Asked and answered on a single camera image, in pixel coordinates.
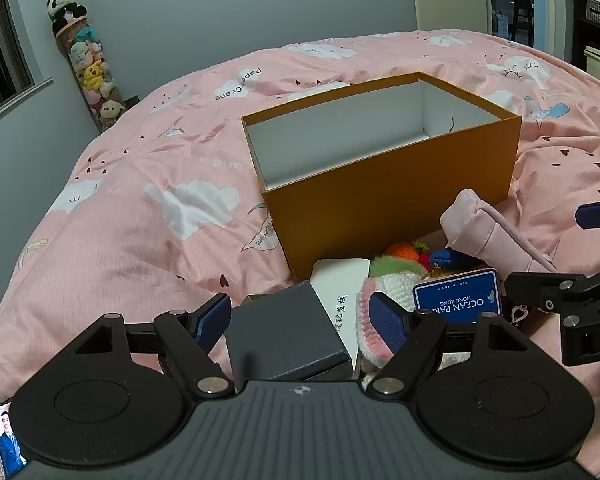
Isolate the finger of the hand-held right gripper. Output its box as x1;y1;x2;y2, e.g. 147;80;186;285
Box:
575;200;600;231
505;260;600;332

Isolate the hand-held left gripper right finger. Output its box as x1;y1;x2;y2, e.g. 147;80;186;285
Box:
369;291;531;397

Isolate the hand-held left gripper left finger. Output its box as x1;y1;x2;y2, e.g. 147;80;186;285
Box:
72;293;233;397

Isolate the white crocheted bunny plush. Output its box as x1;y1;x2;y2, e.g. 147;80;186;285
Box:
354;269;433;391

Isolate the pink green fuzzy pom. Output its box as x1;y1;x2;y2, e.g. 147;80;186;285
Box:
370;255;428;278

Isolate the white glasses case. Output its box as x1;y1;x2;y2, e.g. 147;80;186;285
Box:
307;257;371;361

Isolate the dark grey box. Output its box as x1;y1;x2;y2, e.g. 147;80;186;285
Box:
224;280;353;383

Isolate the blue hang tag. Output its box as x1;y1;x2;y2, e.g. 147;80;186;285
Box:
412;268;503;326

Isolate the orange crocheted fruit keychain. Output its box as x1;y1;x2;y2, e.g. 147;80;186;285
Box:
384;241;433;273

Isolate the pink padded pouch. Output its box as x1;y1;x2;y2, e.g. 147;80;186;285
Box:
440;189;558;281

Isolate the orange cardboard box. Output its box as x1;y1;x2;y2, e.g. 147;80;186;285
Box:
241;71;523;282

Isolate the pink printed blanket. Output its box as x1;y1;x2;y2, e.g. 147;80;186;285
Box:
0;27;600;480

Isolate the dark chair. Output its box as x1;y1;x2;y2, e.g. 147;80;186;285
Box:
510;0;536;41

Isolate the smartphone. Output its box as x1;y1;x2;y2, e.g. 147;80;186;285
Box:
0;397;31;478

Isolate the clear tube of plush toys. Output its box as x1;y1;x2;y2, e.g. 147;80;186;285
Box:
55;17;128;133

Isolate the window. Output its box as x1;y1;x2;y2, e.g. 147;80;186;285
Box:
0;0;53;131

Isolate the panda plush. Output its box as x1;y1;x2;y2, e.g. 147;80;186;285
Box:
46;0;88;36

